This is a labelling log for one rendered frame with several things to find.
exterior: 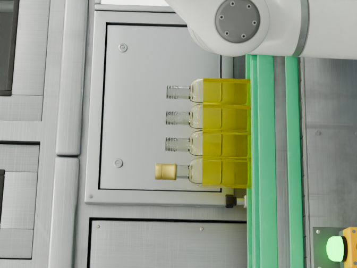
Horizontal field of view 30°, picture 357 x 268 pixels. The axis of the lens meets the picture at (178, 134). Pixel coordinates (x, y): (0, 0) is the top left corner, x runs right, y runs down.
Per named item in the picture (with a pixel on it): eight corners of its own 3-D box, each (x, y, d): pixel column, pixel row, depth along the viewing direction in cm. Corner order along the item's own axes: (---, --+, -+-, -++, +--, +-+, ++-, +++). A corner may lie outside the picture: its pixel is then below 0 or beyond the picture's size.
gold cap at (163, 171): (176, 172, 137) (155, 171, 137) (176, 183, 139) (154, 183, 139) (176, 159, 139) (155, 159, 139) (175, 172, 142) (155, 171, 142)
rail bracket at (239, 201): (281, 197, 150) (222, 195, 149) (287, 192, 143) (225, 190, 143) (282, 215, 149) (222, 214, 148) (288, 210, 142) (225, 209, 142)
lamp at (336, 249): (340, 237, 120) (323, 236, 120) (347, 234, 116) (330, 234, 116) (341, 262, 119) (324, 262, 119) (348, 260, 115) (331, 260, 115)
